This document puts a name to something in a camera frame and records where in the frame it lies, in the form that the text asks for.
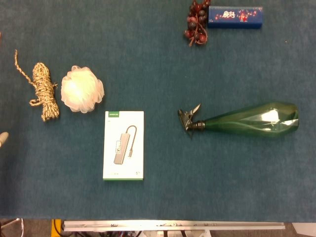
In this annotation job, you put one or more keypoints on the green transparent spray bottle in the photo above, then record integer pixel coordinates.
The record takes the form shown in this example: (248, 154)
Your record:
(247, 121)

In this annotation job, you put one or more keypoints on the white USB hub box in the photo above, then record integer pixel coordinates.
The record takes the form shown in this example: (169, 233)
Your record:
(123, 145)

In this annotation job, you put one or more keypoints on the white mesh bath pouf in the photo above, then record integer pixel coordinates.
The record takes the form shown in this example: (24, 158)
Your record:
(81, 90)

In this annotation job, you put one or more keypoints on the red artificial grape bunch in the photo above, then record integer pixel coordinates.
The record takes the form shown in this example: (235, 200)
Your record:
(196, 23)

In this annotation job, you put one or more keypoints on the blue printed rectangular box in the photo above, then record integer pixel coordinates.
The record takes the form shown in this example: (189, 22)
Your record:
(234, 17)

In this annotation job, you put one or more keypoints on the white floor panel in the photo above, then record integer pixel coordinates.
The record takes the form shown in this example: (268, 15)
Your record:
(304, 228)

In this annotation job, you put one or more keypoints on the aluminium profile rail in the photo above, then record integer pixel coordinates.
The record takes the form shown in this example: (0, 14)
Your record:
(172, 225)

